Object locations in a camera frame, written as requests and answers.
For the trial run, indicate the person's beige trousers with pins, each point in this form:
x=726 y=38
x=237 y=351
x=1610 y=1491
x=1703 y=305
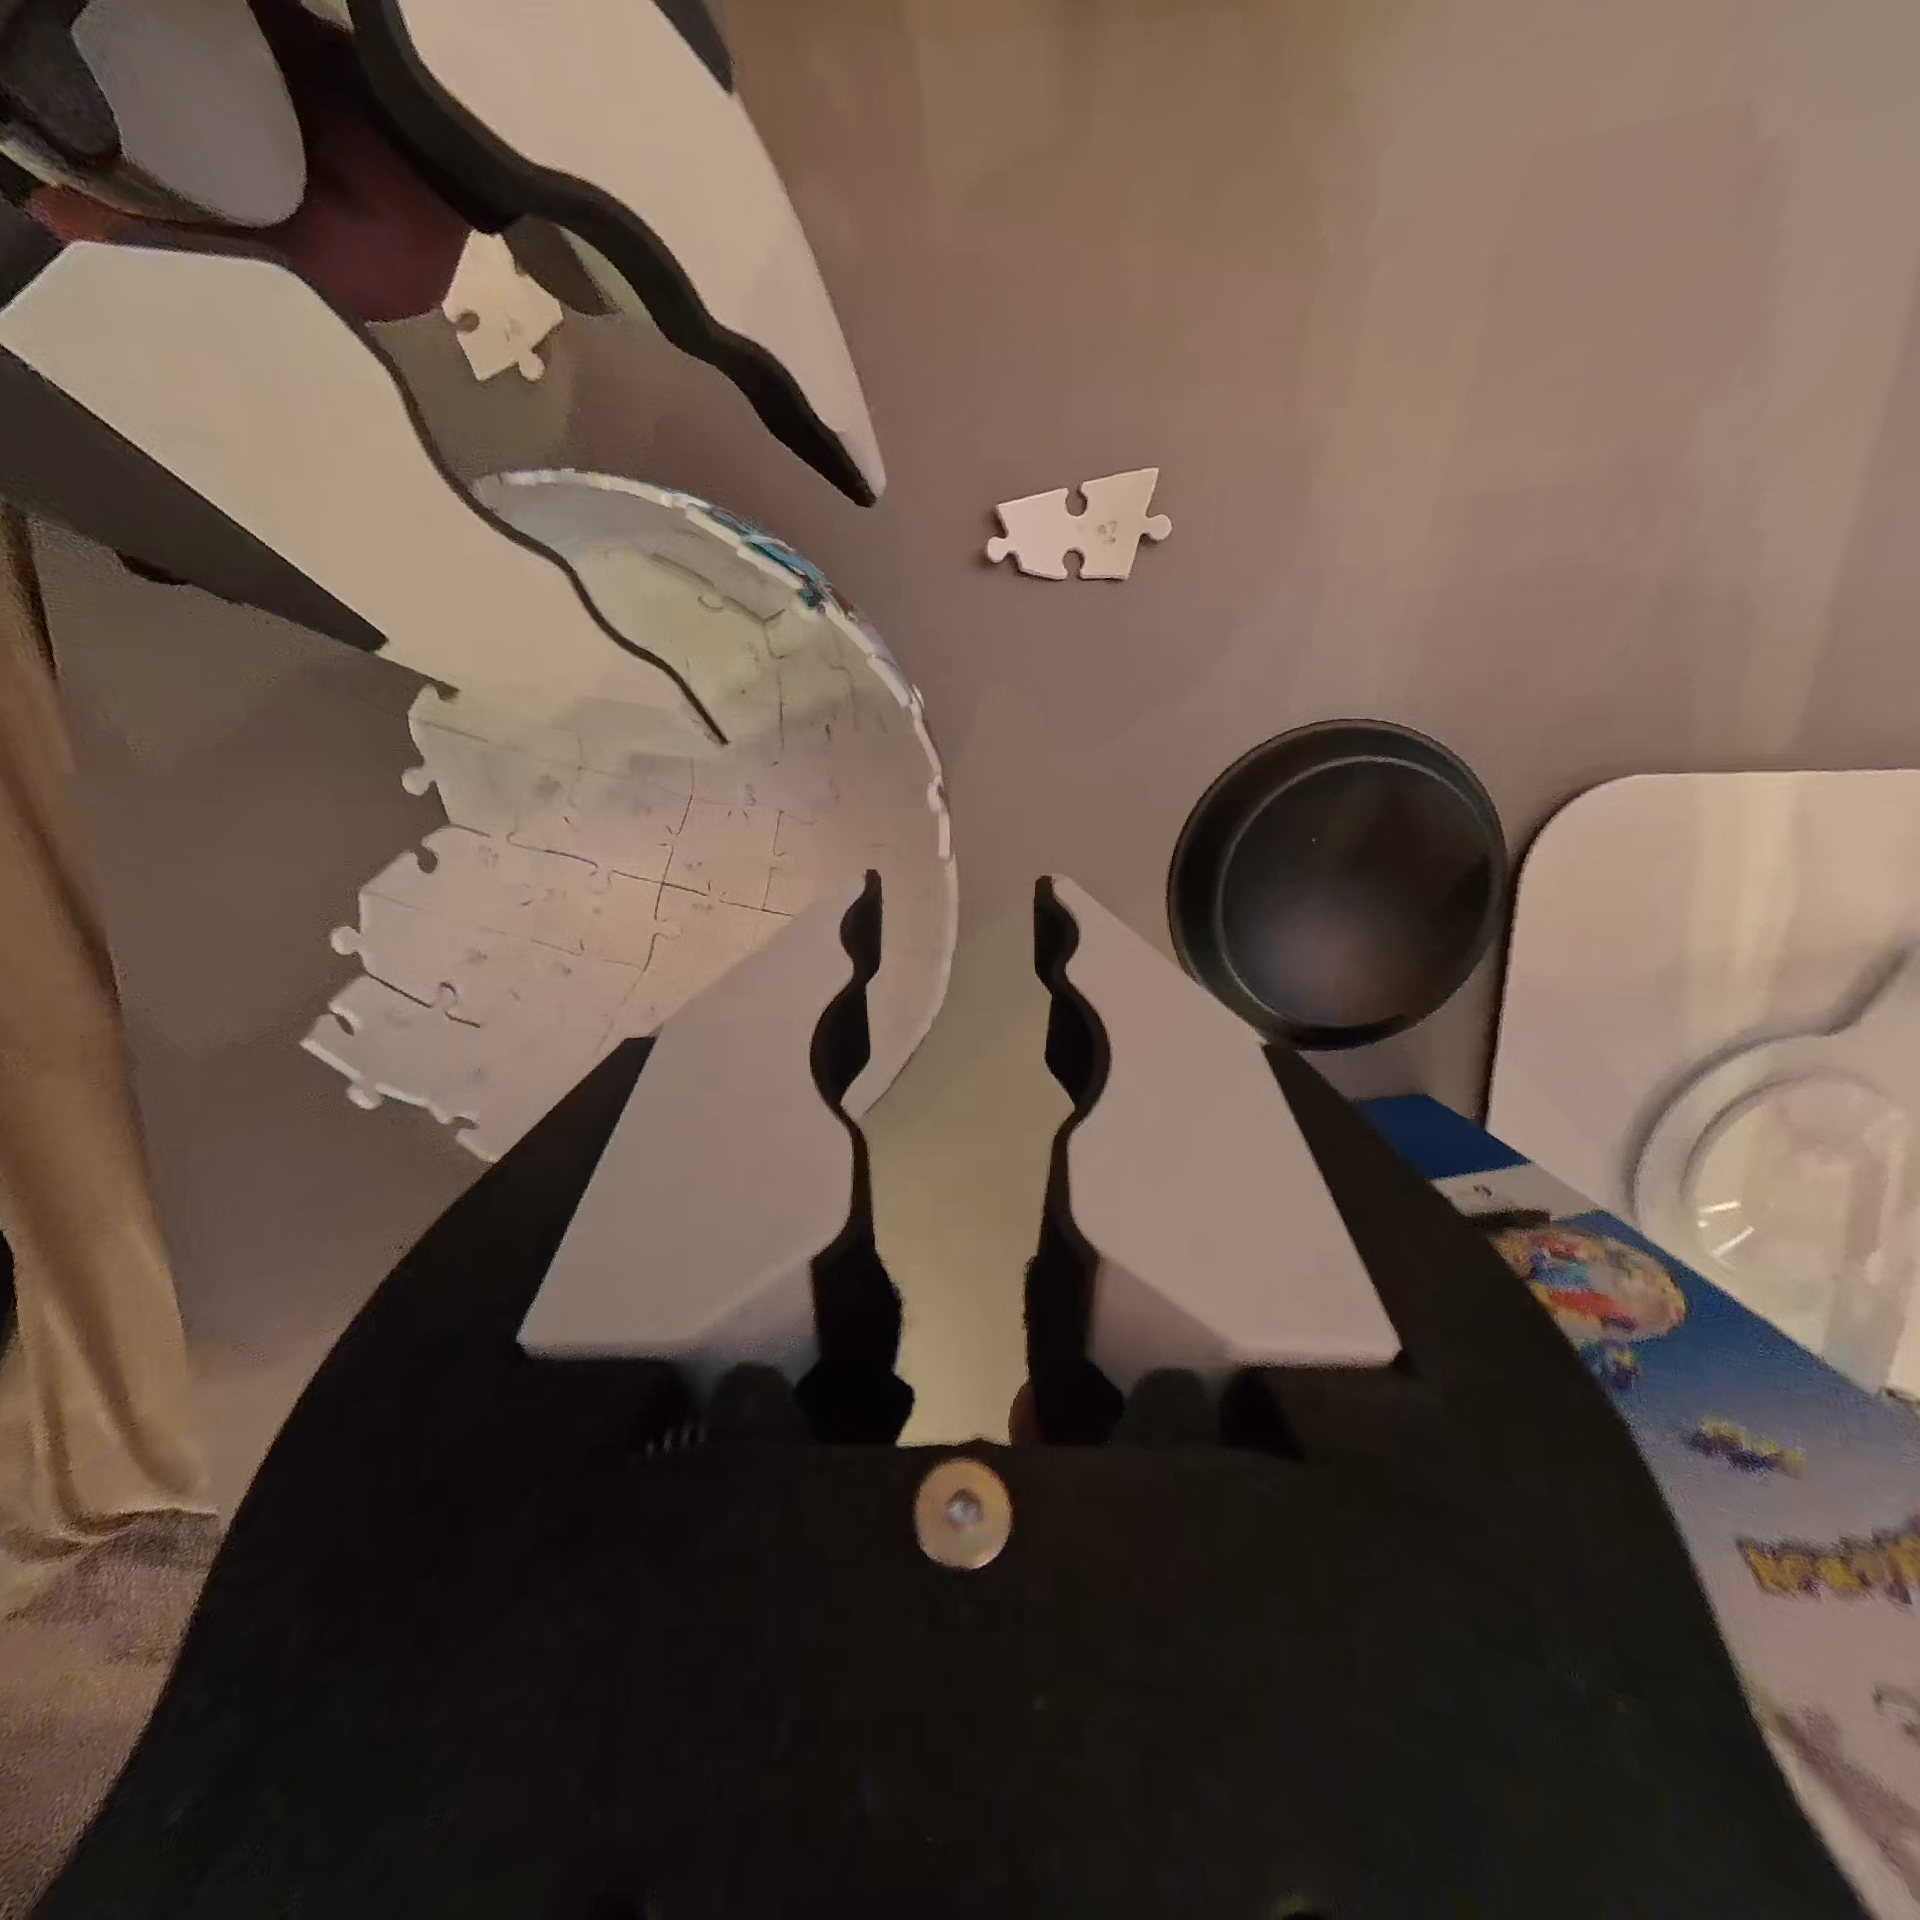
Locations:
x=77 y=1050

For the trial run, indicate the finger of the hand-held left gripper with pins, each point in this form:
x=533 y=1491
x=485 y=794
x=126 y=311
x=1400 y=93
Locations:
x=271 y=435
x=662 y=165

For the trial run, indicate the black round stand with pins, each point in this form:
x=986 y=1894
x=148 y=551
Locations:
x=1335 y=901

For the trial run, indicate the half-built puzzle ball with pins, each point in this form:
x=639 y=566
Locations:
x=600 y=901

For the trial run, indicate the person's left hand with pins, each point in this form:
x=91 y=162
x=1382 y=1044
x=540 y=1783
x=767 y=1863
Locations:
x=376 y=225

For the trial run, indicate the blue puzzle box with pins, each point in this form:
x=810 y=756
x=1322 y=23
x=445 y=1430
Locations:
x=1770 y=1426

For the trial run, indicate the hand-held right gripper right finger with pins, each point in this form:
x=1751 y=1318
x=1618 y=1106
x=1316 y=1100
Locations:
x=1202 y=1202

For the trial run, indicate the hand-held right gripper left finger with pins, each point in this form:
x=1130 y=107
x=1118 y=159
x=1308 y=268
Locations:
x=704 y=1202

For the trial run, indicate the white puzzle piece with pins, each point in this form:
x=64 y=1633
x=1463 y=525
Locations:
x=503 y=324
x=1102 y=525

